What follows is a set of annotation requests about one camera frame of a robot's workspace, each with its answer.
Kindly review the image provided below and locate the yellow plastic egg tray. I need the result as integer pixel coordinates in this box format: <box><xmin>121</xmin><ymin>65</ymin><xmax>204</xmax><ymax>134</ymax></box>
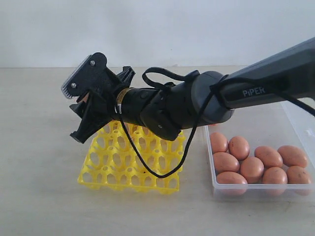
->
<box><xmin>77</xmin><ymin>121</ymin><xmax>186</xmax><ymax>194</ymax></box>

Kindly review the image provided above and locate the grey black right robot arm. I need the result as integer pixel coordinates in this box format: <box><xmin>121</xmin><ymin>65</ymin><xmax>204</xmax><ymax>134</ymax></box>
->
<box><xmin>62</xmin><ymin>39</ymin><xmax>315</xmax><ymax>143</ymax></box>

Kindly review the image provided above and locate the black camera cable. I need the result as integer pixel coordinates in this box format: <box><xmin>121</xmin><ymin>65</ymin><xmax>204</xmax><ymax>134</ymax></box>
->
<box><xmin>107</xmin><ymin>66</ymin><xmax>315</xmax><ymax>179</ymax></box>

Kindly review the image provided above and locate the brown egg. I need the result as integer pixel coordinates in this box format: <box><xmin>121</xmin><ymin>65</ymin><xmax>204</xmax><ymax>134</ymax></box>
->
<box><xmin>228</xmin><ymin>136</ymin><xmax>250</xmax><ymax>161</ymax></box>
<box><xmin>213</xmin><ymin>152</ymin><xmax>240</xmax><ymax>174</ymax></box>
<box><xmin>210</xmin><ymin>132</ymin><xmax>228</xmax><ymax>153</ymax></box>
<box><xmin>278</xmin><ymin>145</ymin><xmax>308</xmax><ymax>168</ymax></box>
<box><xmin>254</xmin><ymin>146</ymin><xmax>283</xmax><ymax>169</ymax></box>
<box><xmin>262</xmin><ymin>167</ymin><xmax>288</xmax><ymax>184</ymax></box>
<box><xmin>216</xmin><ymin>172</ymin><xmax>247</xmax><ymax>184</ymax></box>
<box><xmin>286</xmin><ymin>166</ymin><xmax>312</xmax><ymax>184</ymax></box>
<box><xmin>77</xmin><ymin>94</ymin><xmax>89</xmax><ymax>103</ymax></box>
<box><xmin>240</xmin><ymin>156</ymin><xmax>264</xmax><ymax>184</ymax></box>

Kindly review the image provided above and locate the clear plastic container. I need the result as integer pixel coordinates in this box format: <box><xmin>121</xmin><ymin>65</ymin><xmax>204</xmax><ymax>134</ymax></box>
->
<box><xmin>203</xmin><ymin>101</ymin><xmax>315</xmax><ymax>202</ymax></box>

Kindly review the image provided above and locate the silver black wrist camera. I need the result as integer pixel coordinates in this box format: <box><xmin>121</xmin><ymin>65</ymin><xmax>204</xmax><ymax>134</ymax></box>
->
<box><xmin>61</xmin><ymin>52</ymin><xmax>107</xmax><ymax>99</ymax></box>

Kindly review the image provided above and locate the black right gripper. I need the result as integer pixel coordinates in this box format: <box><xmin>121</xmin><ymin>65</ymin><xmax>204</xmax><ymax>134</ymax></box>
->
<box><xmin>69</xmin><ymin>66</ymin><xmax>135</xmax><ymax>144</ymax></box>

